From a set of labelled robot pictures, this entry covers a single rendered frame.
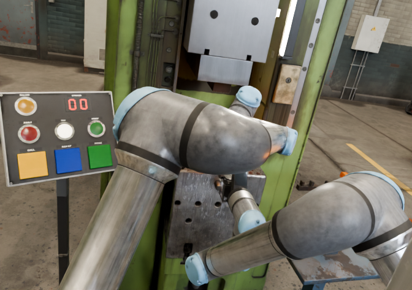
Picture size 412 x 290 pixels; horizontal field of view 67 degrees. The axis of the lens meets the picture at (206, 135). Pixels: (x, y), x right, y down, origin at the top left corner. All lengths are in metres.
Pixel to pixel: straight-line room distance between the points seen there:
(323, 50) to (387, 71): 7.52
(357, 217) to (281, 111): 0.95
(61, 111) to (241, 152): 0.75
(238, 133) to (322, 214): 0.20
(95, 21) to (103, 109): 5.51
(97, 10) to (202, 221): 5.59
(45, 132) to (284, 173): 1.09
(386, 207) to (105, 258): 0.48
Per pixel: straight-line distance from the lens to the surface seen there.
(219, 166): 0.48
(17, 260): 2.26
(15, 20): 7.75
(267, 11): 1.21
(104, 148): 1.11
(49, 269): 2.16
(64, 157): 1.09
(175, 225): 1.40
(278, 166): 1.59
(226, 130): 0.47
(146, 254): 1.77
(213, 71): 1.19
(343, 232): 0.57
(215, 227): 1.43
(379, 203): 0.64
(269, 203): 1.69
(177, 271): 1.58
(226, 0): 1.17
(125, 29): 1.29
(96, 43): 6.64
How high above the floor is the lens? 1.52
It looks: 22 degrees down
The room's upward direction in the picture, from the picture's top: 10 degrees clockwise
